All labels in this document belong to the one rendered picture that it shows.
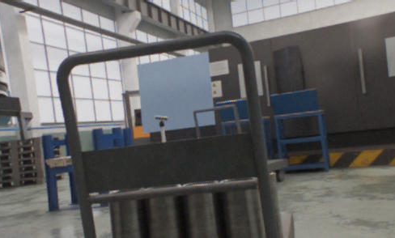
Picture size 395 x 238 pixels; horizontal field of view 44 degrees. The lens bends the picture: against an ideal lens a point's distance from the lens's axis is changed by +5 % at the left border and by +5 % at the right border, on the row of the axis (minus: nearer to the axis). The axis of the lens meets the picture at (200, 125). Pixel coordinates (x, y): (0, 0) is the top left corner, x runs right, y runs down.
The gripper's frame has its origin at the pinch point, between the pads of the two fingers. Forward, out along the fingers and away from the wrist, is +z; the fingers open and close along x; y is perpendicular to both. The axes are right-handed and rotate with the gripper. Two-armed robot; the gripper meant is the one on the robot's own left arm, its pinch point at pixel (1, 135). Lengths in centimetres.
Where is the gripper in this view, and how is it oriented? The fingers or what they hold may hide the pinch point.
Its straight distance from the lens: 164.4
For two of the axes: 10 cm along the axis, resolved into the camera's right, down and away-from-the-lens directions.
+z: 3.0, 8.8, -3.8
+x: 7.5, 0.4, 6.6
